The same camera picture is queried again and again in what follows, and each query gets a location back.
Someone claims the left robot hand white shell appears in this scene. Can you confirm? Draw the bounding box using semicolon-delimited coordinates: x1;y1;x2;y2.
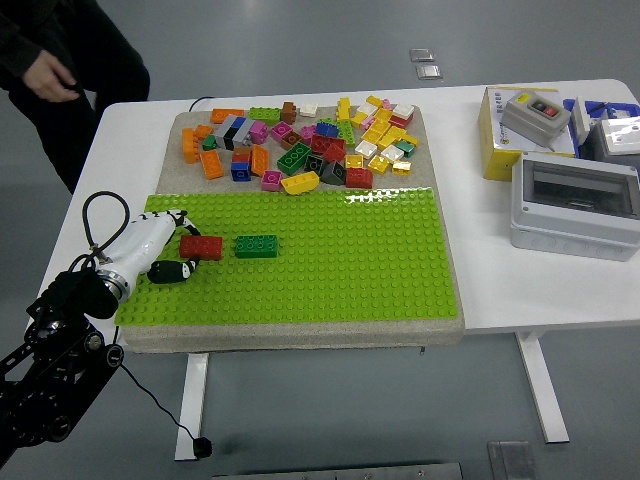
102;208;203;288

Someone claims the person's right hand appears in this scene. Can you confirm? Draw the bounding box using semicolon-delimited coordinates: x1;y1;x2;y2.
22;48;81;104

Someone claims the red long toy brick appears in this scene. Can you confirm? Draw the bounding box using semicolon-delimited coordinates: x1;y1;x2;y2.
309;133;347;157
178;234;224;261

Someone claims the blue and red brick stack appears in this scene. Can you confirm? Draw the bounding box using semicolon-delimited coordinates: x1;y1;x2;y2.
230;153;253;183

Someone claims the green studded baseplate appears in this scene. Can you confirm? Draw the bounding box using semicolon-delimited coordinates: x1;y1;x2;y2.
114;186;460;327

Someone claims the orange long toy brick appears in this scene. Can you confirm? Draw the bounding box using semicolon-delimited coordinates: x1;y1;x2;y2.
198;148;225;180
210;107;246;125
250;144;271;178
181;127;200;165

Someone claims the dark green long toy brick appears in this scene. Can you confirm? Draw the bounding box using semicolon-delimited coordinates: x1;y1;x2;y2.
276;141;314;176
233;234;280;260

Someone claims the yellow curved toy brick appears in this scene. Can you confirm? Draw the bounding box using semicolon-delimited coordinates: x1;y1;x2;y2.
280;170;321;196

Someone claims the lime green long toy brick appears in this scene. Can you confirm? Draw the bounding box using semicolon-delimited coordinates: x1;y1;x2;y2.
248;106;282;127

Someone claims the dark grey sloped toy brick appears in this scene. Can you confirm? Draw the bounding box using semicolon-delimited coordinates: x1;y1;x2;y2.
320;160;349;187

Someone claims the person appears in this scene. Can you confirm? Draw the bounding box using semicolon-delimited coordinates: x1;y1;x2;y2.
0;0;151;195

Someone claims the grey blue black brick stack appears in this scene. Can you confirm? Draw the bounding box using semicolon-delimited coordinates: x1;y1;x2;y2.
213;113;257;151

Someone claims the white table leg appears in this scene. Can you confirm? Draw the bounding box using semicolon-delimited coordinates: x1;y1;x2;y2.
173;352;211;463
514;330;571;445

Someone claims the grey-brown foam mat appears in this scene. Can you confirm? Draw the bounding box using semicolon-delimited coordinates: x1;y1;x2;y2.
121;103;466;355

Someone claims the yellow cardboard box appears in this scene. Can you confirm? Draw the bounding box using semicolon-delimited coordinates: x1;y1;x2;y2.
477;85;577;182

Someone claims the blue plastic bin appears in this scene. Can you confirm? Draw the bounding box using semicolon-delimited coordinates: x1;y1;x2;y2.
562;97;640;159

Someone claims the grey box white lid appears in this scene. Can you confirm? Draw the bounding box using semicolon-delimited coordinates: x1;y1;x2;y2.
589;117;640;169

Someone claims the black plug with cord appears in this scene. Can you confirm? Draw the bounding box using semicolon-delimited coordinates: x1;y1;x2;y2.
117;360;214;459

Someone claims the grey push-button switch box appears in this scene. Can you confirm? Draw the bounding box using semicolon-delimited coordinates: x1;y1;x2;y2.
500;92;573;151

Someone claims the large grey enclosure box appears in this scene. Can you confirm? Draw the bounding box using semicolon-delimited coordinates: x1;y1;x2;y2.
509;150;640;263

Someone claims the white switch panel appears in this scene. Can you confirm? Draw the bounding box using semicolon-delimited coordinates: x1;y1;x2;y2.
570;96;592;146

